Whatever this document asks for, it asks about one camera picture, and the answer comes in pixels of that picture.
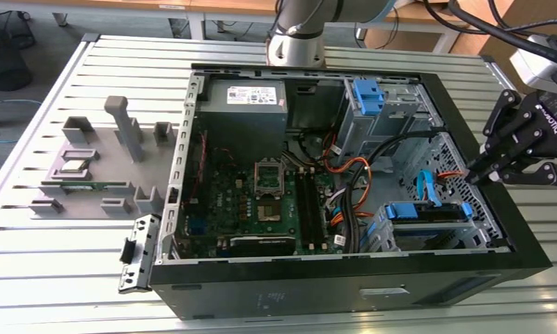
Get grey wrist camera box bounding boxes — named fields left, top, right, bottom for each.
left=509, top=44, right=557, bottom=92

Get wooden desk white legs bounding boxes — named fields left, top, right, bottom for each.
left=365, top=0, right=473, bottom=54
left=50, top=0, right=280, bottom=41

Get blue drive latch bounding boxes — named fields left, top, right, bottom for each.
left=352, top=79, right=385, bottom=117

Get green RAM stick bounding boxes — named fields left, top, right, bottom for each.
left=40, top=180, right=126, bottom=192

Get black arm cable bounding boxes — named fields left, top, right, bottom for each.
left=421, top=0, right=557, bottom=70

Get metal card retention bracket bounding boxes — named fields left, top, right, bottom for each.
left=117, top=212, right=164, bottom=294

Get metal disk bay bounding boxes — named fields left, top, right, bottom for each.
left=374, top=200, right=509, bottom=252

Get metal optical drive cage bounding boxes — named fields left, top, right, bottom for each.
left=337, top=79, right=445, bottom=166

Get orange yellow wire bundle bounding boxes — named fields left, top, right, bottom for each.
left=322, top=156, right=376, bottom=227

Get grey power supply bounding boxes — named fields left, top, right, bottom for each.
left=197, top=78, right=292, bottom=136

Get black mesh bin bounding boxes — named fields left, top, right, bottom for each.
left=0, top=9, right=36, bottom=93

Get black cable bundle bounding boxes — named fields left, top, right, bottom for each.
left=341, top=130, right=442, bottom=254

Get black graphics card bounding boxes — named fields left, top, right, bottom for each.
left=216, top=234, right=298, bottom=259

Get CPU socket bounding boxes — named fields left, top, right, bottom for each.
left=256, top=198, right=285, bottom=223

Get metal socket cover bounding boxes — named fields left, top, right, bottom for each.
left=253, top=160, right=286, bottom=196

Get black PC case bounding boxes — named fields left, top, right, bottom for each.
left=117, top=62, right=554, bottom=321

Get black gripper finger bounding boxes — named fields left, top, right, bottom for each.
left=464, top=88, right=548, bottom=185
left=488, top=155, right=557, bottom=188

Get blue network cable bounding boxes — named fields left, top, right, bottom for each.
left=0, top=98, right=44, bottom=144

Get grey parts rack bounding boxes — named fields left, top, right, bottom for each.
left=26, top=95, right=181, bottom=221

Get blue SATA wire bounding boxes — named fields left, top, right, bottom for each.
left=416, top=168, right=445, bottom=209

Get green motherboard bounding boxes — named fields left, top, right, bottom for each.
left=178, top=166, right=352, bottom=259

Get wooden cabinet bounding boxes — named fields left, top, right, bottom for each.
left=480, top=0, right=557, bottom=100

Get red black twisted wire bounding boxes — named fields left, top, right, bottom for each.
left=185, top=130, right=210, bottom=206

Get silver CPU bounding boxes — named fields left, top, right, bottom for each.
left=58, top=160, right=93, bottom=174

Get hard disk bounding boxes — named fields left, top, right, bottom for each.
left=384, top=201, right=473, bottom=224

